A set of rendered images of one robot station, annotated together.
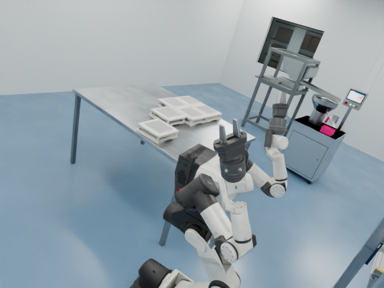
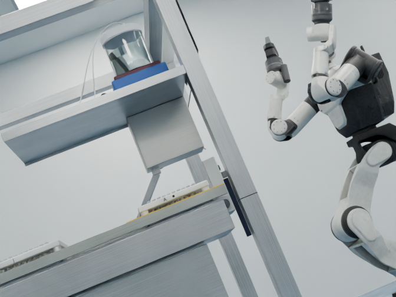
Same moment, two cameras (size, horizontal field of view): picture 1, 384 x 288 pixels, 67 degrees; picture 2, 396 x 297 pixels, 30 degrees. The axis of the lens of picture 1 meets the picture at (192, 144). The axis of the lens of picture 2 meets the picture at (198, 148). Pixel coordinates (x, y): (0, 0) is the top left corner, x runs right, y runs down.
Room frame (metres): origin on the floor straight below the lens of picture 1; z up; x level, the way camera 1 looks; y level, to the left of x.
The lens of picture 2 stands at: (3.30, -2.94, 0.59)
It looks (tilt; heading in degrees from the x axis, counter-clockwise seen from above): 10 degrees up; 139
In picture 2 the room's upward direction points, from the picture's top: 23 degrees counter-clockwise
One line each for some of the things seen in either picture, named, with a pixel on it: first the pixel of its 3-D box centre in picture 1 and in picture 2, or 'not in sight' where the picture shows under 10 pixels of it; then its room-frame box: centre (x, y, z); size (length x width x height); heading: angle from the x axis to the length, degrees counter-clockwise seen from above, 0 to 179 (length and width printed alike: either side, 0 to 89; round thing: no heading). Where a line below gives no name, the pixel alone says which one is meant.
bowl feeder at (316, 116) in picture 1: (324, 112); not in sight; (4.12, -1.69, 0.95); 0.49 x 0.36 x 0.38; 55
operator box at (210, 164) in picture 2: not in sight; (217, 187); (0.76, -0.71, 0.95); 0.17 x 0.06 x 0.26; 146
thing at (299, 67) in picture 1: (287, 103); not in sight; (4.92, -1.37, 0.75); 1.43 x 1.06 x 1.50; 55
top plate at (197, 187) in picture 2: not in sight; (172, 201); (1.31, -1.41, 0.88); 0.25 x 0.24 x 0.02; 147
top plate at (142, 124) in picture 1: (158, 127); not in sight; (2.14, 0.30, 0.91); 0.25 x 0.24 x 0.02; 150
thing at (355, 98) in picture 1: (348, 111); not in sight; (4.05, -1.95, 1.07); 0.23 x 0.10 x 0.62; 55
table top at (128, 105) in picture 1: (165, 115); not in sight; (2.65, 0.33, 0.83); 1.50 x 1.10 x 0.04; 57
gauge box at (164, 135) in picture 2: not in sight; (165, 135); (1.25, -1.28, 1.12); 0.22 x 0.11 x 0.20; 56
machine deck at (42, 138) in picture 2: not in sight; (99, 118); (1.26, -1.52, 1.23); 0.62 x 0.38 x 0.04; 56
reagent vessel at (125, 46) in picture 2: not in sight; (127, 52); (1.32, -1.34, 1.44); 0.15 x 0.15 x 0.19
